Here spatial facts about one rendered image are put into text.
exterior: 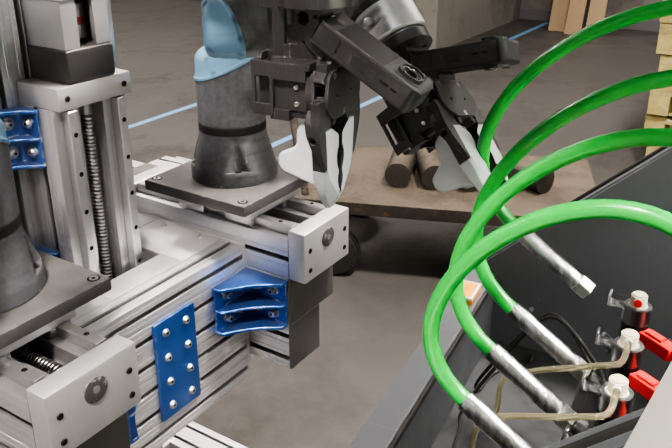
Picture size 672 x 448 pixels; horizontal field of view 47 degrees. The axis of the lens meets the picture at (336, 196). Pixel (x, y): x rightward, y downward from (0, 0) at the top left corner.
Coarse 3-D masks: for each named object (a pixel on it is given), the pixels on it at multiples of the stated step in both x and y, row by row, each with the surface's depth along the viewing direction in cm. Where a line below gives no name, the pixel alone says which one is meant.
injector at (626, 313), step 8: (624, 304) 80; (648, 304) 80; (624, 312) 80; (632, 312) 79; (640, 312) 78; (648, 312) 79; (624, 320) 80; (632, 320) 79; (640, 320) 79; (648, 320) 79; (624, 328) 80; (632, 328) 79; (640, 328) 79; (648, 328) 80; (608, 336) 82; (608, 352) 82
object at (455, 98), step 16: (400, 32) 84; (416, 32) 84; (400, 48) 85; (416, 48) 87; (432, 80) 82; (448, 80) 84; (432, 96) 83; (448, 96) 82; (464, 96) 85; (384, 112) 85; (400, 112) 84; (416, 112) 83; (464, 112) 83; (384, 128) 86; (400, 128) 84; (416, 128) 84; (432, 128) 83; (400, 144) 84; (416, 144) 83; (432, 144) 88
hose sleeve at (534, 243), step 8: (520, 240) 82; (528, 240) 82; (536, 240) 82; (528, 248) 82; (536, 248) 82; (544, 248) 82; (536, 256) 82; (544, 256) 82; (552, 256) 81; (560, 256) 82; (552, 264) 81; (560, 264) 81; (568, 264) 81; (560, 272) 81; (568, 272) 81; (576, 272) 81; (568, 280) 81; (576, 280) 81
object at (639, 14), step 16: (624, 16) 70; (640, 16) 69; (656, 16) 69; (576, 32) 73; (592, 32) 72; (608, 32) 71; (560, 48) 74; (576, 48) 73; (544, 64) 75; (512, 80) 77; (528, 80) 76; (512, 96) 77; (496, 112) 79; (480, 144) 81
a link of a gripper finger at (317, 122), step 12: (312, 108) 70; (324, 108) 70; (312, 120) 70; (324, 120) 71; (312, 132) 70; (324, 132) 71; (312, 144) 71; (324, 144) 72; (312, 156) 73; (324, 156) 72; (324, 168) 73
